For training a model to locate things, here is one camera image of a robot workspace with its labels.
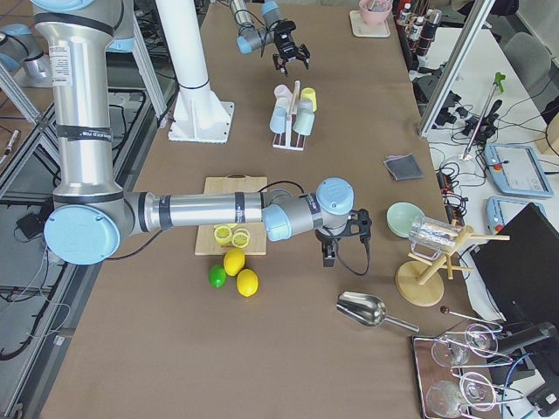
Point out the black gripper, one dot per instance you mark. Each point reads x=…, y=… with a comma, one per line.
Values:
x=286, y=44
x=328, y=237

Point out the pink cup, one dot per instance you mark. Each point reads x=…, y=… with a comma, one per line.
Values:
x=283, y=96

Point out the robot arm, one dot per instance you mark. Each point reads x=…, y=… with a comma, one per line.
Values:
x=250, y=36
x=95, y=204

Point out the yellow cup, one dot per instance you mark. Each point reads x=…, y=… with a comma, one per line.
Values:
x=308, y=93

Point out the light blue cup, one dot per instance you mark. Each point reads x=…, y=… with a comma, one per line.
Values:
x=277, y=122

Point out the metal scoop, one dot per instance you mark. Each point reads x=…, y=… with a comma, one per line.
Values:
x=368, y=310

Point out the cream plastic tray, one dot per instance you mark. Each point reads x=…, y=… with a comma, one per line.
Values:
x=361, y=29

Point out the green bowl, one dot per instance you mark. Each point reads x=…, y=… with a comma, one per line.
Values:
x=400, y=216

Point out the yellow lemon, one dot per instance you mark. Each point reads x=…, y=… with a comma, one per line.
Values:
x=234, y=262
x=247, y=283

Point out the lemon slice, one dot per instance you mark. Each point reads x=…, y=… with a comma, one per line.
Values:
x=222, y=236
x=225, y=225
x=240, y=239

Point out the pink bowl with ice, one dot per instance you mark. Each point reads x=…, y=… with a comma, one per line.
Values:
x=374, y=11

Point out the wooden mug tree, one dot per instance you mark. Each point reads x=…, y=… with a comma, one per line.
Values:
x=419, y=281

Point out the glass mug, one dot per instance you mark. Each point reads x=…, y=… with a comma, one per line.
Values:
x=430, y=237

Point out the grey cloth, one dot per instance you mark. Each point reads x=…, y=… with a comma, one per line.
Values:
x=403, y=167

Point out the green lime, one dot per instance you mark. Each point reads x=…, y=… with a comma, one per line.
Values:
x=217, y=276

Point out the blue teach pendant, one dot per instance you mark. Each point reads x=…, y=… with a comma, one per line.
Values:
x=516, y=171
x=500, y=210

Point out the wine glass rack tray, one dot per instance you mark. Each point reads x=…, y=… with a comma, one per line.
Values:
x=453, y=373

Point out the black monitor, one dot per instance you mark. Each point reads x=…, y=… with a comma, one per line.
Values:
x=521, y=274

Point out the white wire cup rack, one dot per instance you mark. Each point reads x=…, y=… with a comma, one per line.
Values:
x=290, y=140

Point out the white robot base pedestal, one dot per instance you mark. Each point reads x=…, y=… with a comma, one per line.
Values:
x=199, y=115

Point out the aluminium frame post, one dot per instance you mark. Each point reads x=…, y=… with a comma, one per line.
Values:
x=477, y=17

